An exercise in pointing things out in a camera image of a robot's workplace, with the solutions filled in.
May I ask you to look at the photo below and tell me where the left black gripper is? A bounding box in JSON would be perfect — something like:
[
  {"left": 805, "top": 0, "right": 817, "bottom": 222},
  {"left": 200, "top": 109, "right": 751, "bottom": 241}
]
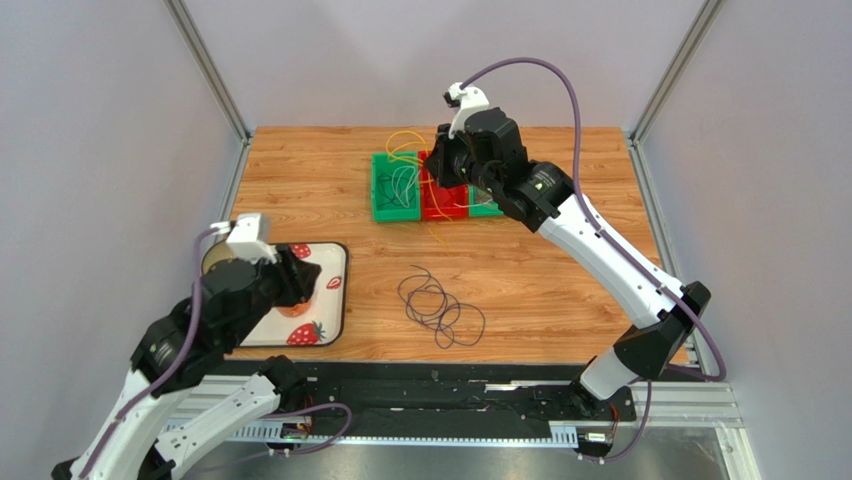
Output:
[{"left": 229, "top": 241, "right": 325, "bottom": 346}]

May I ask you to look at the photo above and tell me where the yellow cable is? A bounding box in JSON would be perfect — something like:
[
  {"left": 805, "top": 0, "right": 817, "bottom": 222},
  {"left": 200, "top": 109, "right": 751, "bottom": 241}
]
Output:
[{"left": 384, "top": 129, "right": 454, "bottom": 253}]

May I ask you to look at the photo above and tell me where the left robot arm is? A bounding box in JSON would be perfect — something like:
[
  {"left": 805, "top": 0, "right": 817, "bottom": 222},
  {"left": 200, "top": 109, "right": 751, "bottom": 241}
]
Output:
[{"left": 51, "top": 246, "right": 322, "bottom": 479}]

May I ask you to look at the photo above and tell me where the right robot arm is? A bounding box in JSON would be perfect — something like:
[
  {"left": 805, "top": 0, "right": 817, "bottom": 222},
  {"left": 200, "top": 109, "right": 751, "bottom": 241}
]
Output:
[{"left": 424, "top": 108, "right": 711, "bottom": 401}]

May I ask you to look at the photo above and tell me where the right green plastic bin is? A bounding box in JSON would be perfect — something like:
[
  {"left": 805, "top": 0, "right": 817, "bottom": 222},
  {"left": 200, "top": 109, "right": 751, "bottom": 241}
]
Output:
[{"left": 468, "top": 186, "right": 503, "bottom": 217}]

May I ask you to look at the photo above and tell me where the green plastic bin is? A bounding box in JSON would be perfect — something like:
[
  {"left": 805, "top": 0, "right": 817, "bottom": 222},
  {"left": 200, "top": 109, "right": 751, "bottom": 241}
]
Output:
[
  {"left": 468, "top": 186, "right": 503, "bottom": 217},
  {"left": 370, "top": 151, "right": 420, "bottom": 223}
]

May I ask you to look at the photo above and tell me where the strawberry print white tray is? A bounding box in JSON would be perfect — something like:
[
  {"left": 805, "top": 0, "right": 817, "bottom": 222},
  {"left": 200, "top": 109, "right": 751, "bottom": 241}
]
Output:
[{"left": 242, "top": 242, "right": 350, "bottom": 347}]

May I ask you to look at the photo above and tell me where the red plastic bin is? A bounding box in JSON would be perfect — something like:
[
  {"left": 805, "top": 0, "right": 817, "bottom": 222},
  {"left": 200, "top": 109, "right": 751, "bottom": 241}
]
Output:
[{"left": 419, "top": 165, "right": 469, "bottom": 221}]

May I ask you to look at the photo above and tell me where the beige ceramic bowl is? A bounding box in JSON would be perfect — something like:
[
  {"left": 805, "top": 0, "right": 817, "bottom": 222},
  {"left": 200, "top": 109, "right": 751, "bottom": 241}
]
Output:
[{"left": 200, "top": 240, "right": 234, "bottom": 275}]

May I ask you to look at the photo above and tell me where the left green plastic bin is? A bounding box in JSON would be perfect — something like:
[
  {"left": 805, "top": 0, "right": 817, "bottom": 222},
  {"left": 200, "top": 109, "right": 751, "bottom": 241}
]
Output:
[{"left": 370, "top": 151, "right": 420, "bottom": 223}]

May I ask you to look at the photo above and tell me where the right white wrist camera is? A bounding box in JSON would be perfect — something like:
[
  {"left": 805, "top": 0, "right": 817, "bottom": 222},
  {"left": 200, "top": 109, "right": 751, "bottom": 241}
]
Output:
[{"left": 443, "top": 82, "right": 490, "bottom": 139}]

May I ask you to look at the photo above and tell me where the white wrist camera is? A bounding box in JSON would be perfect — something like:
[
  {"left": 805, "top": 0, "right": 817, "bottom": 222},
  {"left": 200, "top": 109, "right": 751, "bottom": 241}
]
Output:
[
  {"left": 443, "top": 82, "right": 490, "bottom": 139},
  {"left": 210, "top": 213, "right": 278, "bottom": 264}
]

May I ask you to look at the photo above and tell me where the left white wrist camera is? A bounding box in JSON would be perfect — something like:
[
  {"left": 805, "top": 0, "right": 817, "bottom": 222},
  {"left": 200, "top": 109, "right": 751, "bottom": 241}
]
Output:
[{"left": 210, "top": 213, "right": 278, "bottom": 264}]

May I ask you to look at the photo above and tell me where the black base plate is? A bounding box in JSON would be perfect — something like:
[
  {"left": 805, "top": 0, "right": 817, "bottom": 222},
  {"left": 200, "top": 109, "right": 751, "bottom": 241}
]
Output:
[{"left": 278, "top": 361, "right": 641, "bottom": 440}]

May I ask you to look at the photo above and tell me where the aluminium frame rail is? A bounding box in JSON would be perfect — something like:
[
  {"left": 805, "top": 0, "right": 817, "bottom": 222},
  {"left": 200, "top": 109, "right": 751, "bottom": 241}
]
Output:
[{"left": 155, "top": 376, "right": 760, "bottom": 479}]

